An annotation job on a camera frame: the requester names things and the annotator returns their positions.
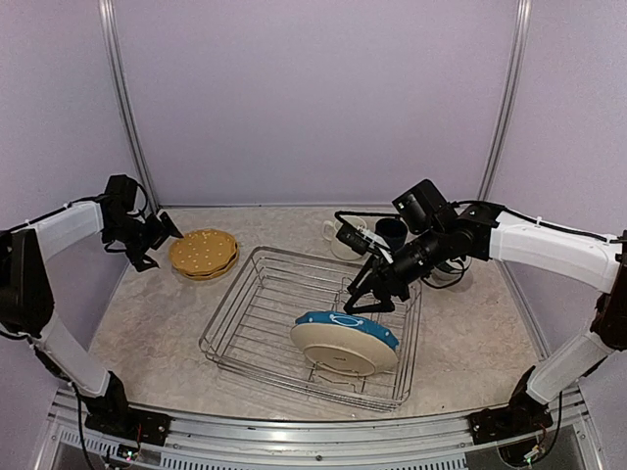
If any white ribbed mug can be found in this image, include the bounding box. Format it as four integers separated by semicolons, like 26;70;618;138
321;215;368;261

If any right frame post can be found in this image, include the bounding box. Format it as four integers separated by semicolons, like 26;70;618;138
477;0;533;200

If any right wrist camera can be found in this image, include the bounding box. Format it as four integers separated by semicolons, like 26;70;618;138
336;222;393;263

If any left frame post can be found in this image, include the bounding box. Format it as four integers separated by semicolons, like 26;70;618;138
98;0;161;211

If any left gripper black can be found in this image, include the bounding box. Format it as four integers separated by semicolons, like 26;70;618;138
104;211;183;271

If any wire dish rack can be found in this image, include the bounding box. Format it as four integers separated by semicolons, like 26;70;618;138
199;246;421;411

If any frame post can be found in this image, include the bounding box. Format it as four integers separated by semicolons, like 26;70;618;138
477;0;533;200
98;0;161;211

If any dark blue mug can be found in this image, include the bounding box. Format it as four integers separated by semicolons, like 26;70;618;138
375;217;409;252

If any white blue-rimmed bowl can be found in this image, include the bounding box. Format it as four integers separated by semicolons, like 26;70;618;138
423;257;471;290

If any right camera cable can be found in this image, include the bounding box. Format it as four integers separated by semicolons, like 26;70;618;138
333;210;403;226

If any cream plate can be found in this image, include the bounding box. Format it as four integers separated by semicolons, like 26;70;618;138
290;324;398;377

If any yellow oval dish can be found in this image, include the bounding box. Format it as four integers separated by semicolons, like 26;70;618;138
169;229;239;275
176;252;240;281

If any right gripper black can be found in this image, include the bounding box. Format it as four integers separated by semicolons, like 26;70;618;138
344;224;450;312

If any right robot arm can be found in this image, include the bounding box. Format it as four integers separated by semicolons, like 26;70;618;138
335;179;626;435

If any blue oval dish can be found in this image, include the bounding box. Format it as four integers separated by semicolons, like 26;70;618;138
294;310;400;351

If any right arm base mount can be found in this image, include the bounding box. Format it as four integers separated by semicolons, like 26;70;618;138
466;366;554;445

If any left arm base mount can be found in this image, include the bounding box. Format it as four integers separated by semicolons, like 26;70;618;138
75;372;172;447

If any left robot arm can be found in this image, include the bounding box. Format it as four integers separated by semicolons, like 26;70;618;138
1;174;182;436

